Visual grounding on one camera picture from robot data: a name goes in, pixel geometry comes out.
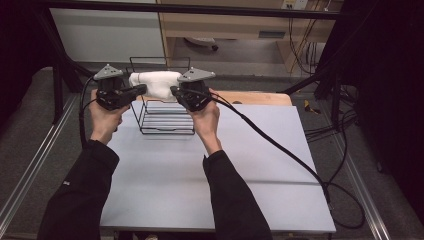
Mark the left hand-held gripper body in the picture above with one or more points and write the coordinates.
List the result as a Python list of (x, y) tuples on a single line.
[(111, 96)]

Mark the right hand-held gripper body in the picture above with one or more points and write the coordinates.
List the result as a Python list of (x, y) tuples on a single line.
[(195, 96)]

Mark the white towel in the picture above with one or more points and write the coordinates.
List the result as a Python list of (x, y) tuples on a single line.
[(156, 83)]

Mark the person's left hand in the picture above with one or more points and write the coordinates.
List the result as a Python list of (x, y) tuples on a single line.
[(105, 125)]

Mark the person's right hand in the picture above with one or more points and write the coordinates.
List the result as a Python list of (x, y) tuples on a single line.
[(208, 125)]

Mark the white rounded object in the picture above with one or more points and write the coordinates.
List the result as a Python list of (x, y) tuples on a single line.
[(200, 41)]

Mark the white cabinet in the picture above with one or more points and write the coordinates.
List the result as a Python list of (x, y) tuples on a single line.
[(106, 36)]

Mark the light wooden desk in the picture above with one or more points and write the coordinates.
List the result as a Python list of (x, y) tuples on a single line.
[(216, 28)]

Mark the pale foam board mat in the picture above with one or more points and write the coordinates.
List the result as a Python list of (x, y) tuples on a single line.
[(166, 180)]

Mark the dark curtain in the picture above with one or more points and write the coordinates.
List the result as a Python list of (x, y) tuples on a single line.
[(20, 50), (390, 83)]

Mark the yellow black tape strip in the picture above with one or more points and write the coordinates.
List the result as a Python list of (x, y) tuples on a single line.
[(310, 108)]

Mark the white power strip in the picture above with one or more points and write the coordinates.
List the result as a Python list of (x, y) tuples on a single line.
[(295, 4)]

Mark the black metal frame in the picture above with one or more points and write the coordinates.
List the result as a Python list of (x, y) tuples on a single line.
[(200, 9)]

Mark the aluminium rail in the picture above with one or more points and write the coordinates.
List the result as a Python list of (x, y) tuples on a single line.
[(36, 160), (361, 186)]

